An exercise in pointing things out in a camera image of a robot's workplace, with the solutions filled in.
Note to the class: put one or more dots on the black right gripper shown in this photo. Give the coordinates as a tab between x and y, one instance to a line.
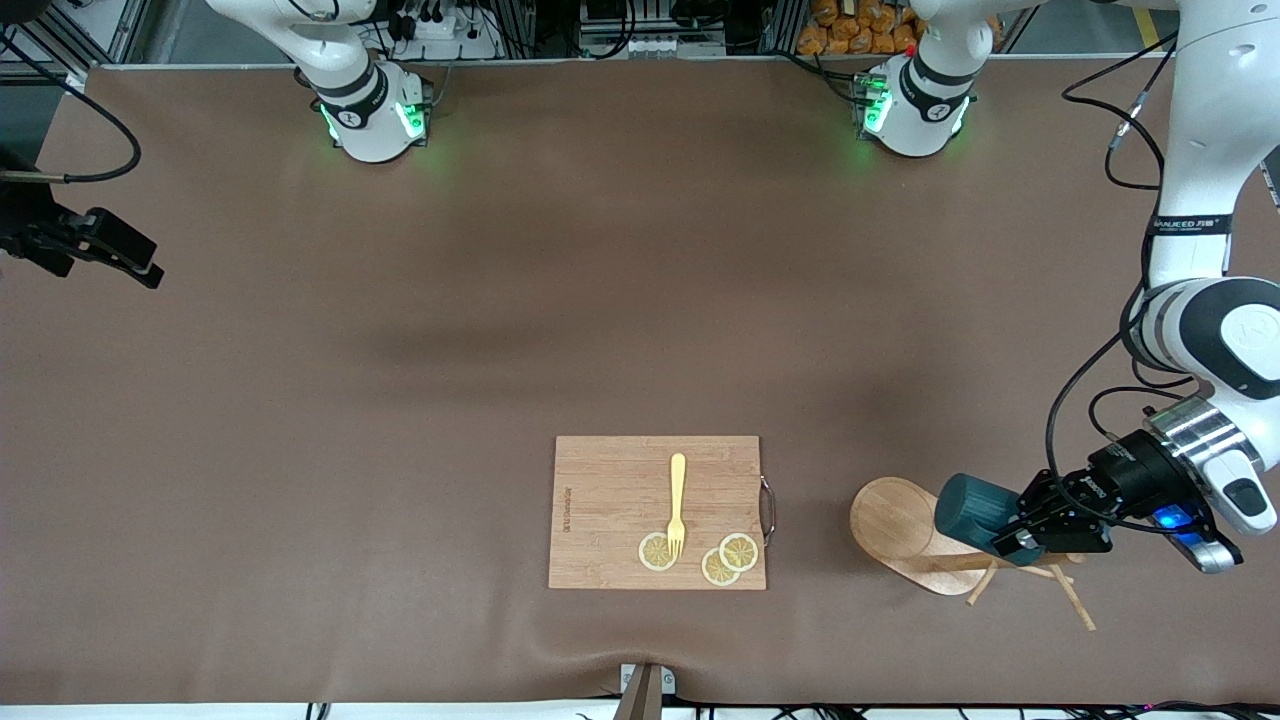
30	225

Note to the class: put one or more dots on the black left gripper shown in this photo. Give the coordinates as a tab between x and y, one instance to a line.
1132	473

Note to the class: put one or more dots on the teal cup with yellow inside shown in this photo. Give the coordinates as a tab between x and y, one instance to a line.
970	510

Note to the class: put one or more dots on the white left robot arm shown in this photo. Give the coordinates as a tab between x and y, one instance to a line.
1210	130

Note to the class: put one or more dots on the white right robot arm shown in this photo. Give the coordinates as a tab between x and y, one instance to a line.
365	110

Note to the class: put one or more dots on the wooden cup rack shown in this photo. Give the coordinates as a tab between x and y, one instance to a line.
890	520

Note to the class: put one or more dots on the lemon slice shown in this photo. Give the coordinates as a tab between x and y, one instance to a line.
715	572
740	552
652	553

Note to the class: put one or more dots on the brown table mat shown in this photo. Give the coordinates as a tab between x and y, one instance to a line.
400	500

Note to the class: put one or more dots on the white power strip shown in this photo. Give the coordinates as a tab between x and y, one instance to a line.
450	35

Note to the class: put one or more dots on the yellow plastic fork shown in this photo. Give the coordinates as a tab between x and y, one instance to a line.
677	480

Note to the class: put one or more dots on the orange snack packet pile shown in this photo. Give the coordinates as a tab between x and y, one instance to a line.
850	35

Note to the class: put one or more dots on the aluminium frame rails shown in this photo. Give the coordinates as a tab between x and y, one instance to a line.
100	30

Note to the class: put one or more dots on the metal bracket clamp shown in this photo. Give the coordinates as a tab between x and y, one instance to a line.
640	695

